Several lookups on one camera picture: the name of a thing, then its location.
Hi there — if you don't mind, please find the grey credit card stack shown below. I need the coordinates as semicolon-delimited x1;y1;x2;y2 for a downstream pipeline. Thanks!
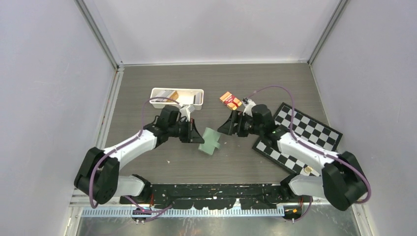
154;90;174;102

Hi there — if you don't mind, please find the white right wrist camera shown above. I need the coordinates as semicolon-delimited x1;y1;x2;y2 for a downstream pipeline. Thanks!
242;97;256;117

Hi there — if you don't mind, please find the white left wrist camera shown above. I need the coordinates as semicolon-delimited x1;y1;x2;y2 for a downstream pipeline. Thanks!
179;104;195;122

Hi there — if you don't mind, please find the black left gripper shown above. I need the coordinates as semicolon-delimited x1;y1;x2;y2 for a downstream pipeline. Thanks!
168;118;204;143

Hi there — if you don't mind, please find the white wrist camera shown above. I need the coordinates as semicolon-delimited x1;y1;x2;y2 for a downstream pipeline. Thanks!
242;97;256;117
179;104;195;122

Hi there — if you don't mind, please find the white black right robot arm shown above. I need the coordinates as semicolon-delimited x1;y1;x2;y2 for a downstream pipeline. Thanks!
217;104;372;211

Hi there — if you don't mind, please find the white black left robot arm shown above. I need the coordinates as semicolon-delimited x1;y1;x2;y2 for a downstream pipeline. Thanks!
74;105;205;208

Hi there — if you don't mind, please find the white rectangular plastic tray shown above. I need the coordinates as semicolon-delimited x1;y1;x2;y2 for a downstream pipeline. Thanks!
150;88;204;110

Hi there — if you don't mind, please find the red orange small box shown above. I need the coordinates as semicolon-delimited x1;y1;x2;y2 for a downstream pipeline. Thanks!
219;91;242;111

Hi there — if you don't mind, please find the mint green card holder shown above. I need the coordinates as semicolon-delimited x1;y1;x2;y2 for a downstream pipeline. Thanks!
198;127;221;155

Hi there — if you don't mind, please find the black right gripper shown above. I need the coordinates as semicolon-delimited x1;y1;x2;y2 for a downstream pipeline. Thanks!
217;110;264;138

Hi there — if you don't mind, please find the black white chessboard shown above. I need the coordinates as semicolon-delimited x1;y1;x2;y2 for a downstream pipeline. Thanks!
252;102;343;177

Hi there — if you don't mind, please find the gold card in tray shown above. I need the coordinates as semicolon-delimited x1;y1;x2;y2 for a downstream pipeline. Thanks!
167;90;179;101

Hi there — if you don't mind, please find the aluminium frame rail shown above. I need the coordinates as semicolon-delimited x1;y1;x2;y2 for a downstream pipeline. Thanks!
69;182;365;219

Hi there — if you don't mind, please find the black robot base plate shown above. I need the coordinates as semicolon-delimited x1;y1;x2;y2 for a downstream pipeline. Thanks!
131;183;307;210

